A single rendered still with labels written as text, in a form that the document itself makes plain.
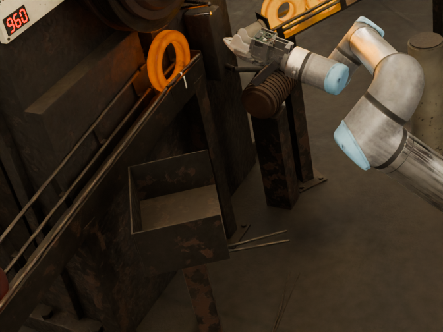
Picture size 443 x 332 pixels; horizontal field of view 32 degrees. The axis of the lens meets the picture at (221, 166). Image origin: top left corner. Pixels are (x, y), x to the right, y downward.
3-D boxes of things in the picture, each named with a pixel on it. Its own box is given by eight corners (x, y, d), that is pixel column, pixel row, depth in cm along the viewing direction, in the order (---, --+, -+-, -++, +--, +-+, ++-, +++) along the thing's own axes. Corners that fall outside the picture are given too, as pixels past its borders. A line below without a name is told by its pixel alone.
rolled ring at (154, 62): (183, 18, 228) (174, 18, 229) (149, 49, 216) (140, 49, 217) (195, 72, 239) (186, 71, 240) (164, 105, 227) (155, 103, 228)
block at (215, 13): (194, 79, 255) (179, 14, 241) (206, 67, 260) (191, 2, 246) (222, 83, 250) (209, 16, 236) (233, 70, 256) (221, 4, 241)
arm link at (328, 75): (341, 97, 225) (335, 97, 216) (302, 81, 229) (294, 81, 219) (353, 66, 223) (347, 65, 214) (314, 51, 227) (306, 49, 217)
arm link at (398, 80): (407, 54, 166) (356, 8, 230) (370, 100, 170) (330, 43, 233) (447, 85, 169) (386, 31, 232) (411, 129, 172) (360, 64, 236)
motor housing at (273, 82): (259, 210, 284) (235, 86, 252) (283, 174, 298) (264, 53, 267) (291, 217, 277) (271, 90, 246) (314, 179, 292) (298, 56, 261)
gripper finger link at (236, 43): (225, 26, 227) (254, 36, 225) (223, 42, 231) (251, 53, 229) (221, 31, 225) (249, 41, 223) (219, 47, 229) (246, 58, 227)
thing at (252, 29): (238, 43, 254) (233, 28, 250) (261, 31, 256) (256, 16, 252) (246, 50, 249) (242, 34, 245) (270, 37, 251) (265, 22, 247)
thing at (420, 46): (407, 170, 287) (403, 47, 256) (417, 151, 295) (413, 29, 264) (440, 175, 281) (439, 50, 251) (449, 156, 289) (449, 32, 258)
